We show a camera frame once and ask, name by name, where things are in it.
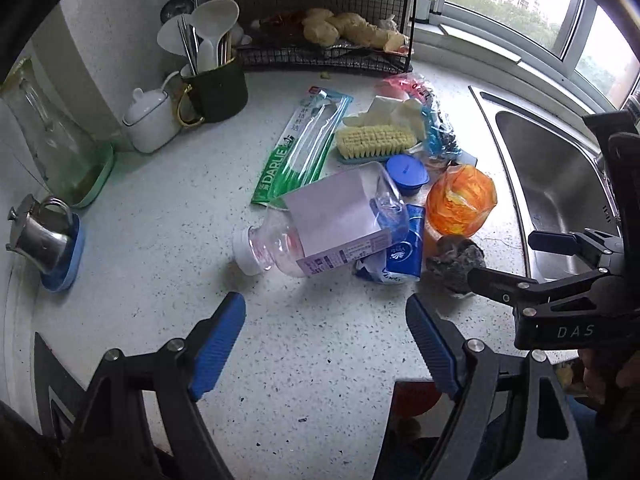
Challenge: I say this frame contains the green tray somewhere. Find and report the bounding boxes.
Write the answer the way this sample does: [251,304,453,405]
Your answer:
[65,142,116,209]

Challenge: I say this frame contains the blue saucer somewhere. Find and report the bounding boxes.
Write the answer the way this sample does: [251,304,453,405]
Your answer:
[41,212,86,293]

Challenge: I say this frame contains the ginger root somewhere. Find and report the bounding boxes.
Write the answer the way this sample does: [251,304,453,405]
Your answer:
[302,7,341,44]
[327,12,408,52]

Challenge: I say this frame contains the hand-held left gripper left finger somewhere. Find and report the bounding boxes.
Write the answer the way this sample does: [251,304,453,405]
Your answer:
[60,291,247,480]

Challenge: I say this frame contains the steel utensil handles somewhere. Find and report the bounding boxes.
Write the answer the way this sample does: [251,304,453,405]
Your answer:
[177,14,200,77]

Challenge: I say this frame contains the blue round lid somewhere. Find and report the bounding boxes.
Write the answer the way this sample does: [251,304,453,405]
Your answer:
[385,154,431,198]

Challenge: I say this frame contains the person's right hand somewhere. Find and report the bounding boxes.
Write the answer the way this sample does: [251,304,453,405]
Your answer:
[575,342,640,432]

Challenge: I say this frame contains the yellow bristle scrub brush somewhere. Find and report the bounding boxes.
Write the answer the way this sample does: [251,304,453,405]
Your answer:
[334,124,418,163]

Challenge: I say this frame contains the dark steel wool scourer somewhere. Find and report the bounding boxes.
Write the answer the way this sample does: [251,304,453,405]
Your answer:
[425,236,488,295]

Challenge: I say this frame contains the round metal ladle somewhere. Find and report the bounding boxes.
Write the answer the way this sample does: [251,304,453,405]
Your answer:
[161,0,195,23]

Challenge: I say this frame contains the toothbrush package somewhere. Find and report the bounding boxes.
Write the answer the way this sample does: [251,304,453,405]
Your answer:
[251,86,354,207]

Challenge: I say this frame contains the clear blue pink plastic bag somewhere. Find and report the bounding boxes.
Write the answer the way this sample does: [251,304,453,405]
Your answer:
[375,74,458,161]

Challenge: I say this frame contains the glass carafe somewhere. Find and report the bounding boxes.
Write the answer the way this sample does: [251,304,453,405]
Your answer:
[0,57,96,201]

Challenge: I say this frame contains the white ceramic lidded jar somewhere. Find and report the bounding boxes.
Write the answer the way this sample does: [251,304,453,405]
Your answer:
[122,71,183,155]

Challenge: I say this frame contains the white garlic bulb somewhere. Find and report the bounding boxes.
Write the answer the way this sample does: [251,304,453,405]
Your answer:
[230,22,261,46]

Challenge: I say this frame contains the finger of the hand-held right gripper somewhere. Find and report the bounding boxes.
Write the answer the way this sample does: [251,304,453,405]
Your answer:
[466,266,621,321]
[527,229,623,273]

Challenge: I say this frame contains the white plastic spoon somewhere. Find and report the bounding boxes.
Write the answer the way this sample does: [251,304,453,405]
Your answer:
[157,17,196,76]

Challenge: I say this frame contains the window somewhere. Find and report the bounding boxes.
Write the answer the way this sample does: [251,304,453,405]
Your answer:
[410,0,640,111]

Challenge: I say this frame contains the clear plastic bottle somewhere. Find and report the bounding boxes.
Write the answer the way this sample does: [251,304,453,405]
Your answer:
[232,162,411,279]

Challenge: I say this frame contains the orange plastic bag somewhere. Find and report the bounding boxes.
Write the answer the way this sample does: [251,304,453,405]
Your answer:
[424,164,498,253]

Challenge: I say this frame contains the stainless steel sink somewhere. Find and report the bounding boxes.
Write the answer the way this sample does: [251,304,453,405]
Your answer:
[468,85,621,281]

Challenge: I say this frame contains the dark utensil mug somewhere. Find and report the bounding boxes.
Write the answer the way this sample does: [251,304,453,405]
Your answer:
[172,56,249,126]

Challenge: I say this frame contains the black wire rack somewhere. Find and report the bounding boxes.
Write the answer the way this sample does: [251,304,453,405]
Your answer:
[192,0,418,75]

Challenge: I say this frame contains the dark red food bag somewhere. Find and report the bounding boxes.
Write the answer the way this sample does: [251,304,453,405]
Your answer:
[260,12,307,41]

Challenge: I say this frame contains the blue tissue packet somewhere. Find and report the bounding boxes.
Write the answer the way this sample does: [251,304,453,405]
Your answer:
[352,203,427,286]

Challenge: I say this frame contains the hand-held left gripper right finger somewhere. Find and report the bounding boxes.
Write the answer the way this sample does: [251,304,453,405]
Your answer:
[405,295,585,480]

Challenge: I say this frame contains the black stove top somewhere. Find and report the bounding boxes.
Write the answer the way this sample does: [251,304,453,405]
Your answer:
[32,332,87,441]

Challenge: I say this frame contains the small steel pot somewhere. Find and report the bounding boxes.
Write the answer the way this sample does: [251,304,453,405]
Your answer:
[6,194,75,275]

